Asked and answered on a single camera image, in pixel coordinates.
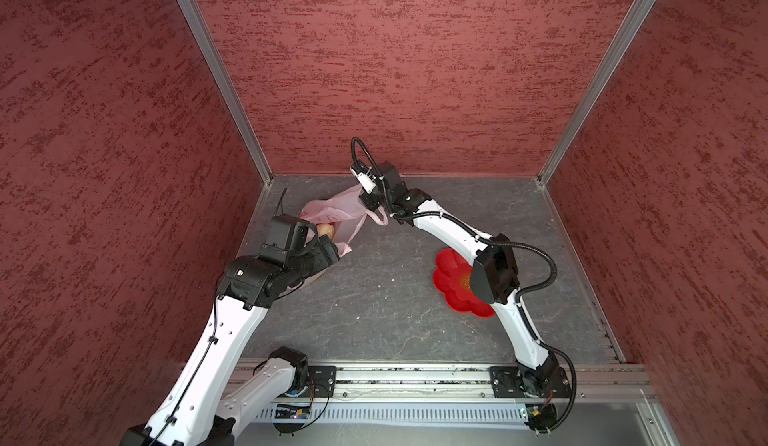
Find red flower-shaped bowl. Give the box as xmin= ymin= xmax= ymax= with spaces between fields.
xmin=432 ymin=249 xmax=495 ymax=319

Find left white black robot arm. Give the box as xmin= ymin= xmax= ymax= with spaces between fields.
xmin=120 ymin=215 xmax=343 ymax=445

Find right black corrugated cable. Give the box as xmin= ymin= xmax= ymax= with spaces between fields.
xmin=389 ymin=208 xmax=578 ymax=432

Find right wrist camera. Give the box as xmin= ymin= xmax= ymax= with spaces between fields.
xmin=350 ymin=165 xmax=380 ymax=195

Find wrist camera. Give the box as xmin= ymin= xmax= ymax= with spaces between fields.
xmin=350 ymin=165 xmax=380 ymax=195
xmin=259 ymin=214 xmax=317 ymax=266

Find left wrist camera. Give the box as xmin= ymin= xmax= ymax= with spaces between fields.
xmin=259 ymin=214 xmax=317 ymax=266

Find pink plastic bag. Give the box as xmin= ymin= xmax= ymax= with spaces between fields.
xmin=300 ymin=185 xmax=389 ymax=257

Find beige fake fruit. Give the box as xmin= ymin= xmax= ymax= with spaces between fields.
xmin=316 ymin=223 xmax=336 ymax=240

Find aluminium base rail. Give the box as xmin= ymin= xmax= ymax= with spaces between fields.
xmin=179 ymin=361 xmax=658 ymax=402

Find right aluminium corner post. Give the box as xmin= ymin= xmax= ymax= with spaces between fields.
xmin=538 ymin=0 xmax=658 ymax=189

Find white slotted cable duct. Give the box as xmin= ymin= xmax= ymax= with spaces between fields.
xmin=263 ymin=402 xmax=532 ymax=426

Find aluminium corner post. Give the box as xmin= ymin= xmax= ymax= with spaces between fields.
xmin=176 ymin=0 xmax=274 ymax=186
xmin=538 ymin=0 xmax=658 ymax=189

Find left aluminium corner post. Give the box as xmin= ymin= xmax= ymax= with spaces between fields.
xmin=176 ymin=0 xmax=274 ymax=186

